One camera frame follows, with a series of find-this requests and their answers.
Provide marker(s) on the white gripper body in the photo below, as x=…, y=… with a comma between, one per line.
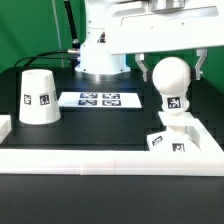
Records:
x=134, y=27

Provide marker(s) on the white lamp shade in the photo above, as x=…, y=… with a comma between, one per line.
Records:
x=38, y=100

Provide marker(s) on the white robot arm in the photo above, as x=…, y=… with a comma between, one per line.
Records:
x=95, y=58

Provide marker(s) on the white lamp bulb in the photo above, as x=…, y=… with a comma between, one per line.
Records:
x=171, y=77

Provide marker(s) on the white lamp base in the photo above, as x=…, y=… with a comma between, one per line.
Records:
x=174, y=139

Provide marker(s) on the white marker tag sheet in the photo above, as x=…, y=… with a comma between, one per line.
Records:
x=99, y=100

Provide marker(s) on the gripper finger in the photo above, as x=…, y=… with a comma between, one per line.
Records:
x=140, y=60
x=197, y=70

